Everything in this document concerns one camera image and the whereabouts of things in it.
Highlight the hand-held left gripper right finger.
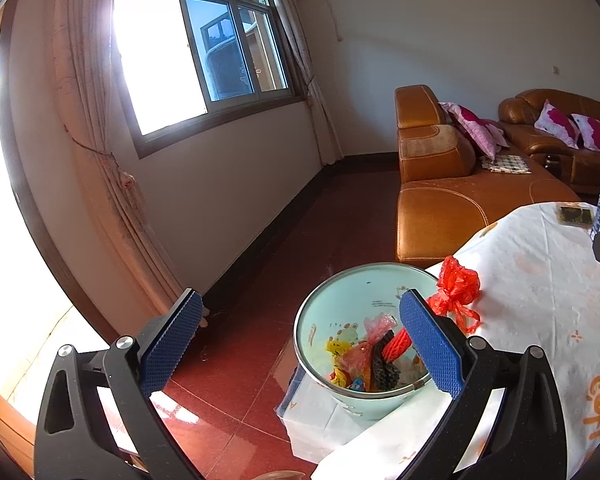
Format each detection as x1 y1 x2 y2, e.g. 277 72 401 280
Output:
399 289 568 480

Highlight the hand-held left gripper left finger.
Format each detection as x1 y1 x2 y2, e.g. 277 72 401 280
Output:
34 287 204 480

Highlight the black foam net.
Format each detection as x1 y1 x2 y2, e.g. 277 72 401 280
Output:
369 330 400 393

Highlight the pink clear plastic bag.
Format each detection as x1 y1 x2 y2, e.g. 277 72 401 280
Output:
340 312 400 376

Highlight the blue orange snack wrapper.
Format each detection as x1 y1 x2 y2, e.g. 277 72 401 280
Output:
330 367 368 393

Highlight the light green cartoon trash bin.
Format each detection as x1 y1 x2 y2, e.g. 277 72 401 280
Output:
293 261 443 417

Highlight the dark flat packet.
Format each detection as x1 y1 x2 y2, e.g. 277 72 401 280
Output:
555 203 595 226

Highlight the white orange-print tablecloth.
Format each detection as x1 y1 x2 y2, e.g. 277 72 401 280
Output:
312 202 600 480

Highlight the pink white pillow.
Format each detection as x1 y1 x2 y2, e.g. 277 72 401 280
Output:
439 101 510 160
534 99 581 148
570 114 600 151

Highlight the checkered cloth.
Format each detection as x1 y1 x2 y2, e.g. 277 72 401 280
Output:
480 154 533 175

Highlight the brown leather chaise sofa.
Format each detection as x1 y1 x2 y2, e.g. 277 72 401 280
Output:
394 85 581 268

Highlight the pink tied curtain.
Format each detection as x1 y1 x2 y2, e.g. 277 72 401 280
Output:
55 0 211 328

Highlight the sliding glass window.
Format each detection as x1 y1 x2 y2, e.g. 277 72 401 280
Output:
111 0 308 160

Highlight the pale tied curtain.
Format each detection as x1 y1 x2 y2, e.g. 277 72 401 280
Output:
260 0 345 165

